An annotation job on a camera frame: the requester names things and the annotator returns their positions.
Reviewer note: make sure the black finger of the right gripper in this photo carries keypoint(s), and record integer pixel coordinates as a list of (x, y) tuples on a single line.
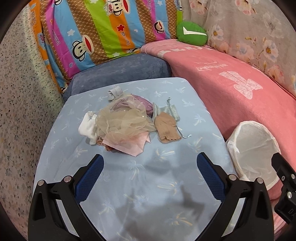
[(285, 207)]

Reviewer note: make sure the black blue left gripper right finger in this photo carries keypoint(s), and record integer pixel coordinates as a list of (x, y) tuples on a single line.
[(255, 221)]

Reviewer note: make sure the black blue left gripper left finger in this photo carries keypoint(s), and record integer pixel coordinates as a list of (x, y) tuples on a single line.
[(56, 213)]

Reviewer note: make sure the white sock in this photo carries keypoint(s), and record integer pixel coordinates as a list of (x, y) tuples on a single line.
[(88, 127)]

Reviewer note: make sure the pink cloth piece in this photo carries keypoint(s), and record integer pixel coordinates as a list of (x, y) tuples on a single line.
[(132, 146)]

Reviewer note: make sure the tan knit sock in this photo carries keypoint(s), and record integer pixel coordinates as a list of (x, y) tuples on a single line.
[(166, 127)]

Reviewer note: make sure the beige tulle mesh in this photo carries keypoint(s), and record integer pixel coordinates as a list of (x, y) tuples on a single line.
[(120, 124)]

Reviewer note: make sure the grey drawstring pouch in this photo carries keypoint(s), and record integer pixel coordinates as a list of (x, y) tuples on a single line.
[(169, 109)]

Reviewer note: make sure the mauve fabric bag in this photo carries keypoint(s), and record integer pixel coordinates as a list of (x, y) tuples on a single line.
[(131, 101)]

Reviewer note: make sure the white lined trash bin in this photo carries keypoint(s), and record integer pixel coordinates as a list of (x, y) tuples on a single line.
[(251, 147)]

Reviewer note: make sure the pink towel blanket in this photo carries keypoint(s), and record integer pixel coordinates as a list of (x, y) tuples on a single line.
[(233, 92)]

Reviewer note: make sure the speckled beige bedsheet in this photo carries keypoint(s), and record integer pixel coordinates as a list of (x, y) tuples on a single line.
[(30, 103)]

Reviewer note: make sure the rolled grey cloth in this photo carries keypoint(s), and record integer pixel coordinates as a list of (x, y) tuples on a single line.
[(114, 93)]

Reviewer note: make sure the dark blue velvet cushion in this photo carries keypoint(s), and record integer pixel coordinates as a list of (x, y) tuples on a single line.
[(129, 68)]

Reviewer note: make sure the grey floral quilt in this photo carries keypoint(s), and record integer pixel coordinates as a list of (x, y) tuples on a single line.
[(255, 32)]

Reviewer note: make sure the colourful striped monkey pillow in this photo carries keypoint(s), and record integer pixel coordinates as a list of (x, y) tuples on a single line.
[(76, 35)]

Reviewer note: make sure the green plush cushion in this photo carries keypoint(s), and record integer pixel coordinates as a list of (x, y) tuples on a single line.
[(191, 33)]

